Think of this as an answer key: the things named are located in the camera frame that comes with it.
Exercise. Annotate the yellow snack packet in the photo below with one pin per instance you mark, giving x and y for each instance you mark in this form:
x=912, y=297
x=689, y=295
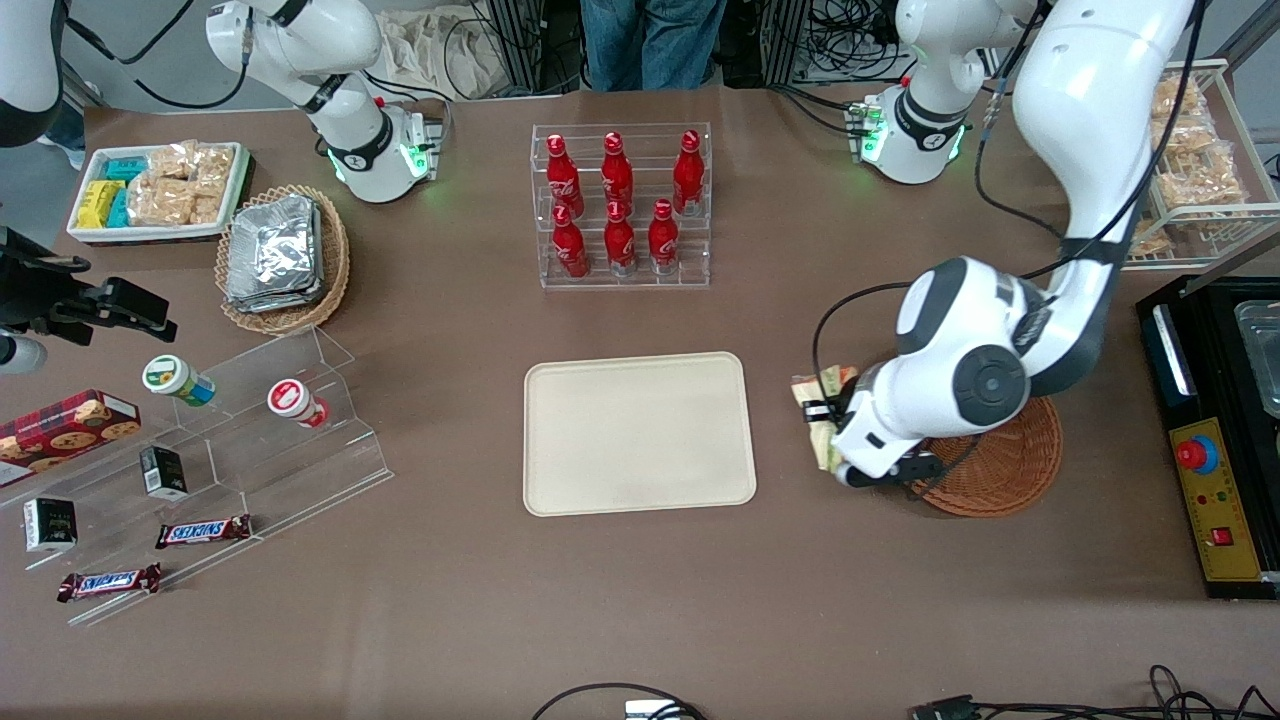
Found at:
x=98, y=203

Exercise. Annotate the clear acrylic stepped stand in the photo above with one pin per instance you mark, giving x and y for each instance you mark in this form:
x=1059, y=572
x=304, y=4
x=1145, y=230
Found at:
x=270, y=470

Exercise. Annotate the white plug connector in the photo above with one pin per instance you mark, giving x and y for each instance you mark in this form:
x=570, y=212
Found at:
x=650, y=711

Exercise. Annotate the clear acrylic bottle rack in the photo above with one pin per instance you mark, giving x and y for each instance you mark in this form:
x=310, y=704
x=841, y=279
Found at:
x=690, y=265

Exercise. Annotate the white rectangular snack tray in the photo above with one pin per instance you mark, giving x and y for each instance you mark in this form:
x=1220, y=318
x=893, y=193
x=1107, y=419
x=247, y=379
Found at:
x=90, y=232

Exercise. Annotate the person in blue jeans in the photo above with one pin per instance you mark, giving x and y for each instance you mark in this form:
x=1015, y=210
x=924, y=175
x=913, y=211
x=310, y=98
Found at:
x=650, y=40

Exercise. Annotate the brown wicker basket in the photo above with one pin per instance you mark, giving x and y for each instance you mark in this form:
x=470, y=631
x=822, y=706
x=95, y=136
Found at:
x=1010, y=470

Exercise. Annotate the aluminium frame post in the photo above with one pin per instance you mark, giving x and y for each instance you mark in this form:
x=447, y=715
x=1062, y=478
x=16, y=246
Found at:
x=785, y=35
x=530, y=40

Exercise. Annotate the red emergency stop button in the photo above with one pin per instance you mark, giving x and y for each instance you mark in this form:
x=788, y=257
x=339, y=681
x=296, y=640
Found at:
x=1197, y=455

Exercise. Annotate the red lid yogurt cup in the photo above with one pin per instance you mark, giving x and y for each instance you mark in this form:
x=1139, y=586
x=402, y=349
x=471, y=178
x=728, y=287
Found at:
x=288, y=398

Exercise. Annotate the green lid sunflower cup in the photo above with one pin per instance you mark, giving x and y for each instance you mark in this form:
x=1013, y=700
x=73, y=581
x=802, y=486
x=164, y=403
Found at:
x=165, y=375

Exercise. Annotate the cream plastic tray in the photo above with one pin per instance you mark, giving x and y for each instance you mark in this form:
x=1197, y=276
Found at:
x=640, y=435

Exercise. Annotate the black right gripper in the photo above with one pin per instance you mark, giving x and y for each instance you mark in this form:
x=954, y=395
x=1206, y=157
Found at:
x=38, y=298

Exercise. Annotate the red tartan cookie box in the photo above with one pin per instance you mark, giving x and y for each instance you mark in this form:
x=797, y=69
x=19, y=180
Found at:
x=60, y=425

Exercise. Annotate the black control box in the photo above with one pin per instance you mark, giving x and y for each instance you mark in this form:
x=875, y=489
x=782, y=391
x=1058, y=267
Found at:
x=1215, y=390

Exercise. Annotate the light wicker basket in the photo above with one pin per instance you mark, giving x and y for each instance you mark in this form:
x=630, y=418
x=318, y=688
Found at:
x=335, y=260

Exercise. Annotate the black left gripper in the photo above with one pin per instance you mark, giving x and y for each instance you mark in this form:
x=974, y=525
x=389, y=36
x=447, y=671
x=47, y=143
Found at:
x=846, y=408

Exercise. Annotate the clear bag crispy snack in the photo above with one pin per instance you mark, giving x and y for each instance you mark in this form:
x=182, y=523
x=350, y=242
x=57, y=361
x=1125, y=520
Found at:
x=207, y=205
x=160, y=200
x=170, y=158
x=215, y=165

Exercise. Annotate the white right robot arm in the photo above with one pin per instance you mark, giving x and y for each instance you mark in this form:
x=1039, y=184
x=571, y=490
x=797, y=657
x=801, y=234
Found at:
x=300, y=40

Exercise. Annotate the black drink carton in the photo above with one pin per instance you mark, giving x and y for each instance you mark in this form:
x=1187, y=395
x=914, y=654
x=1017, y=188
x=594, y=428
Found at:
x=50, y=525
x=163, y=473

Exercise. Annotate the beige cloth bag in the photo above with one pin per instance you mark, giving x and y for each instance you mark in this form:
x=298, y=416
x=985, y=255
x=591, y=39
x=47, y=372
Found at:
x=420, y=50

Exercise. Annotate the clear plastic tub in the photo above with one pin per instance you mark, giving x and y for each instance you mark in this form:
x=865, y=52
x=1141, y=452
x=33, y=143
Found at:
x=1262, y=350

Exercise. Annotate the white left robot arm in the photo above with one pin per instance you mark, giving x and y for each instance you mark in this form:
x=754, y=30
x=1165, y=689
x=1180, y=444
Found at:
x=1090, y=120

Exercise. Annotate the Snickers chocolate bar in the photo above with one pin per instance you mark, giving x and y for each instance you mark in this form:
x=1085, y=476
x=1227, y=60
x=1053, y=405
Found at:
x=203, y=532
x=108, y=582

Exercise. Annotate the red cola bottle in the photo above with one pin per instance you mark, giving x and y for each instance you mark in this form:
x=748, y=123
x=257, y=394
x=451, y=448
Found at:
x=620, y=245
x=570, y=250
x=663, y=240
x=617, y=175
x=565, y=175
x=688, y=175

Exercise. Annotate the foil wrapped sandwich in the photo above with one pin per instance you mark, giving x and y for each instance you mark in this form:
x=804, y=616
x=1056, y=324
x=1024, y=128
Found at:
x=270, y=250
x=275, y=304

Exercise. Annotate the teal snack packet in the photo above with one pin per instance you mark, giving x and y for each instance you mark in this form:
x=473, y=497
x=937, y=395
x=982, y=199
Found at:
x=119, y=210
x=127, y=168

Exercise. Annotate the plastic triangle sandwich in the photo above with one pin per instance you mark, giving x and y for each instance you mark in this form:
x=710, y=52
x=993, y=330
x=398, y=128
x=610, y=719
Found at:
x=822, y=442

